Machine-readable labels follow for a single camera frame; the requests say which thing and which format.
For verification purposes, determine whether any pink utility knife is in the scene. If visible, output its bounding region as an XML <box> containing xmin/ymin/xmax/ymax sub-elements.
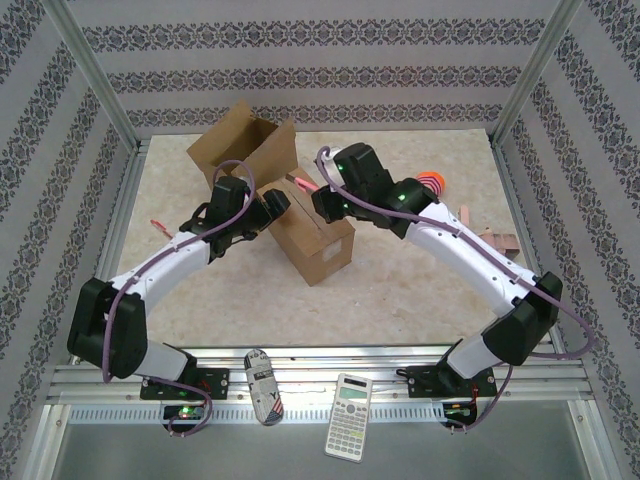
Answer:
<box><xmin>284</xmin><ymin>172</ymin><xmax>319</xmax><ymax>194</ymax></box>

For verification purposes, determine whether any brown cardboard box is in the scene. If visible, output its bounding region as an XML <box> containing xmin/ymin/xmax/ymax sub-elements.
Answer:
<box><xmin>186</xmin><ymin>98</ymin><xmax>300</xmax><ymax>197</ymax></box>
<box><xmin>259</xmin><ymin>179</ymin><xmax>357</xmax><ymax>288</ymax></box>

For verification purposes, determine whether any striped plush doll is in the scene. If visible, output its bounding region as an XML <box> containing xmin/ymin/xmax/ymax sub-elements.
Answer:
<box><xmin>414</xmin><ymin>169</ymin><xmax>447</xmax><ymax>199</ymax></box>

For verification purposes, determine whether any pink roller toy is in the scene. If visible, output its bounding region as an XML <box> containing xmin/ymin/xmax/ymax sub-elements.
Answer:
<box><xmin>477</xmin><ymin>227</ymin><xmax>520</xmax><ymax>261</ymax></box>

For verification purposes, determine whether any white scientific calculator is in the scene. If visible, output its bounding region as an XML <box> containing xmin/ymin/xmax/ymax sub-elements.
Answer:
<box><xmin>324</xmin><ymin>372</ymin><xmax>375</xmax><ymax>465</ymax></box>

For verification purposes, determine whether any grey metal shelf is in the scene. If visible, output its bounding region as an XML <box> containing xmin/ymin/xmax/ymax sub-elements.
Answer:
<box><xmin>29</xmin><ymin>403</ymin><xmax>614</xmax><ymax>480</ymax></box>

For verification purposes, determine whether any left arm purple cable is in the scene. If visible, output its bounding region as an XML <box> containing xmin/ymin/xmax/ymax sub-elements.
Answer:
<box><xmin>102</xmin><ymin>159</ymin><xmax>259</xmax><ymax>437</ymax></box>

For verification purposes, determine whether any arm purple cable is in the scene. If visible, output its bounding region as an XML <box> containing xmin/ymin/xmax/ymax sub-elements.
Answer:
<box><xmin>313</xmin><ymin>145</ymin><xmax>596</xmax><ymax>434</ymax></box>
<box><xmin>102</xmin><ymin>159</ymin><xmax>259</xmax><ymax>437</ymax></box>

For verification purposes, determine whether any aluminium side rail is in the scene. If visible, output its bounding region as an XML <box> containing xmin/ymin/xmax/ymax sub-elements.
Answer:
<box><xmin>492</xmin><ymin>137</ymin><xmax>569</xmax><ymax>360</ymax></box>
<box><xmin>73</xmin><ymin>138</ymin><xmax>151</xmax><ymax>364</ymax></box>

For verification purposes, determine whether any long aluminium frame rail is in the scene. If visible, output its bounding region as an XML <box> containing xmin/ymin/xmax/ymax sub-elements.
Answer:
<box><xmin>47</xmin><ymin>343</ymin><xmax>596</xmax><ymax>404</ymax></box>

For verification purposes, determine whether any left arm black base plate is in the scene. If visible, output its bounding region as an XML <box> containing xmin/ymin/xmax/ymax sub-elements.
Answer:
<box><xmin>138</xmin><ymin>367</ymin><xmax>232</xmax><ymax>402</ymax></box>

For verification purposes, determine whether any aluminium frame post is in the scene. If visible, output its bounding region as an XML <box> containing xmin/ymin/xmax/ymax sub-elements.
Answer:
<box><xmin>492</xmin><ymin>0</ymin><xmax>584</xmax><ymax>146</ymax></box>
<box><xmin>42</xmin><ymin>0</ymin><xmax>140</xmax><ymax>151</ymax></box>

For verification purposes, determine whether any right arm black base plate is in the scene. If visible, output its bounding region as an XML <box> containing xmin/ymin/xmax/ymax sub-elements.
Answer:
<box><xmin>406</xmin><ymin>363</ymin><xmax>500</xmax><ymax>400</ymax></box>

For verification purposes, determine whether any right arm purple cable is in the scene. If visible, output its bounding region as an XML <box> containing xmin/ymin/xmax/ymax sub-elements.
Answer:
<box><xmin>313</xmin><ymin>145</ymin><xmax>596</xmax><ymax>434</ymax></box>

